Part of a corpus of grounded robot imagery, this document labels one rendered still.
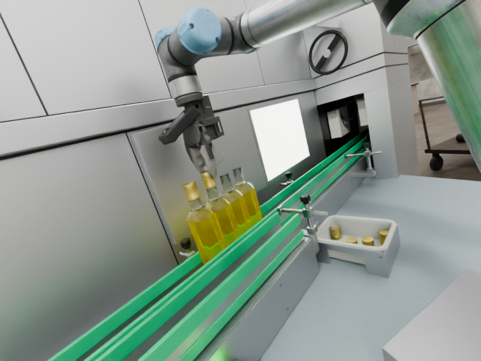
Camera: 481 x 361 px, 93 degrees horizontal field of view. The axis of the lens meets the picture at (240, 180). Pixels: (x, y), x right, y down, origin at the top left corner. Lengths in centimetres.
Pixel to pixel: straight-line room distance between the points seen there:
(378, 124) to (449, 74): 120
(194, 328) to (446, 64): 50
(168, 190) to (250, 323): 40
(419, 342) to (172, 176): 65
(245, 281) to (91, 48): 68
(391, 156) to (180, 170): 115
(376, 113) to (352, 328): 108
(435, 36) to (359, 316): 59
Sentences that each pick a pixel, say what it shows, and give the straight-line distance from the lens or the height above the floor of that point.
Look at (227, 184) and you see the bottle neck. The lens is 65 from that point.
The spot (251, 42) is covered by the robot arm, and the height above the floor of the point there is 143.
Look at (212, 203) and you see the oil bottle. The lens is 62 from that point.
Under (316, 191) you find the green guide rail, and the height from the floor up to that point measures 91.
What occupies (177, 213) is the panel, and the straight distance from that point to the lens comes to 72.
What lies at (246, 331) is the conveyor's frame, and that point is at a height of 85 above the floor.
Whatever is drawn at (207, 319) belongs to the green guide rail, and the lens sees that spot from 53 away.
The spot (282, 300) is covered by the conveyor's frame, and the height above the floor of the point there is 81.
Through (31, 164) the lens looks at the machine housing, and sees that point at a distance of 65.
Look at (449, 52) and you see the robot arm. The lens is 26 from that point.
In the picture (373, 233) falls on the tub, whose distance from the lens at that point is 92.
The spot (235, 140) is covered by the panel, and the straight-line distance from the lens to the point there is 88.
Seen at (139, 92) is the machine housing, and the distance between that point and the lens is 75.
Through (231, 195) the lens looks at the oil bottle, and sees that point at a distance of 65.
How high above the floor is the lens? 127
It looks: 14 degrees down
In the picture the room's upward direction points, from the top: 16 degrees counter-clockwise
